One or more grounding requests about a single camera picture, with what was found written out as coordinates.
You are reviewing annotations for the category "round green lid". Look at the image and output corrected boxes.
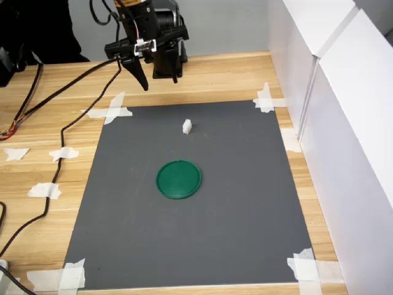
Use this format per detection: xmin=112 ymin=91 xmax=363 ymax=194
xmin=155 ymin=159 xmax=203 ymax=200

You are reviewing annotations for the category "white connector plug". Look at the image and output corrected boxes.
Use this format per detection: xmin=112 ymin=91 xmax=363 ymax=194
xmin=134 ymin=39 xmax=158 ymax=57

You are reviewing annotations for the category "white masking tape piece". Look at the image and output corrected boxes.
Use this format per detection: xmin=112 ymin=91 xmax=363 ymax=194
xmin=26 ymin=258 xmax=87 ymax=293
xmin=80 ymin=91 xmax=134 ymax=125
xmin=286 ymin=247 xmax=344 ymax=295
xmin=48 ymin=146 xmax=80 ymax=163
xmin=26 ymin=182 xmax=62 ymax=200
xmin=2 ymin=147 xmax=31 ymax=162
xmin=252 ymin=82 xmax=288 ymax=114
xmin=280 ymin=128 xmax=303 ymax=154

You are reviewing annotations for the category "black office chair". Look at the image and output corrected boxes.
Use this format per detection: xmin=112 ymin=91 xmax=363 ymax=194
xmin=0 ymin=0 xmax=91 ymax=64

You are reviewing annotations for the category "white partition panel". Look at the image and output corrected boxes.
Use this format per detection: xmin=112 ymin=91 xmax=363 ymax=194
xmin=266 ymin=0 xmax=360 ymax=141
xmin=298 ymin=8 xmax=393 ymax=295

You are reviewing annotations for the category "black box device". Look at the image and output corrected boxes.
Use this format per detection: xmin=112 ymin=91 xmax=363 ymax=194
xmin=0 ymin=45 xmax=18 ymax=89

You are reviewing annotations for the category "dark grey mat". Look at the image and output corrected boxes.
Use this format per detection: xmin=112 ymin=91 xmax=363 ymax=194
xmin=63 ymin=100 xmax=317 ymax=291

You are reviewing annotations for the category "black camera cable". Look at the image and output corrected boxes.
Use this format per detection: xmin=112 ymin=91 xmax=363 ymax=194
xmin=0 ymin=58 xmax=123 ymax=258

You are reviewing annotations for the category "black cable with coloured wires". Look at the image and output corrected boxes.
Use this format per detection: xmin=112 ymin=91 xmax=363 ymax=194
xmin=0 ymin=58 xmax=119 ymax=142

